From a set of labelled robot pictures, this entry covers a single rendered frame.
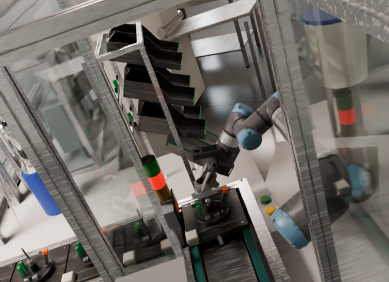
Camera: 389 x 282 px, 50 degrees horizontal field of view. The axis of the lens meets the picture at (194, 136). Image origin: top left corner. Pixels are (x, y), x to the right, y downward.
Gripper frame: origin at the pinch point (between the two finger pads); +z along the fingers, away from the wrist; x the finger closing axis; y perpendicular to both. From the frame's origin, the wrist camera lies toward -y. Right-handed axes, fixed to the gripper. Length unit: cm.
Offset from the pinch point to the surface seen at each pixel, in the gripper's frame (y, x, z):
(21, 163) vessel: -67, 54, 47
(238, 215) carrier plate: 17.2, -5.8, 5.0
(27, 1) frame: -66, -53, -57
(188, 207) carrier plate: 3.2, 8.5, 17.1
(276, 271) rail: 22.1, -36.3, 1.9
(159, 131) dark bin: -17.4, 23.0, -5.8
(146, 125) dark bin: -23.3, 23.8, -6.1
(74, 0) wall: -87, 488, 59
